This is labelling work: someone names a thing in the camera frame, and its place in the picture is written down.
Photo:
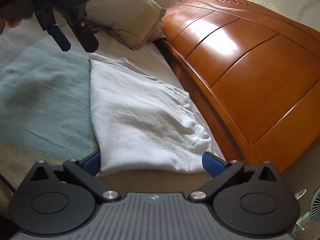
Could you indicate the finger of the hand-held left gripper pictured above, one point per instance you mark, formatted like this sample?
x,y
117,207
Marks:
x,y
86,36
60,37

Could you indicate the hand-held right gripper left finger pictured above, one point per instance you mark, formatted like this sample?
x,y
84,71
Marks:
x,y
92,165

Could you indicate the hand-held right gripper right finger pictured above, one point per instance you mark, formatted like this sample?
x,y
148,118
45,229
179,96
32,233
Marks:
x,y
212,165

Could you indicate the white printed long-sleeved shirt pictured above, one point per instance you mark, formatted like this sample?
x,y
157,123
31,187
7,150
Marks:
x,y
140,120

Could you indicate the floral patchwork pillow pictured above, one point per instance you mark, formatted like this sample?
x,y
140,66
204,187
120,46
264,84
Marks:
x,y
125,15

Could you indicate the wooden bed headboard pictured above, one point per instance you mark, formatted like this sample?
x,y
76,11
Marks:
x,y
250,80

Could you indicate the small white fan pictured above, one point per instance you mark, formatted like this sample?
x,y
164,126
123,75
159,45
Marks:
x,y
313,203

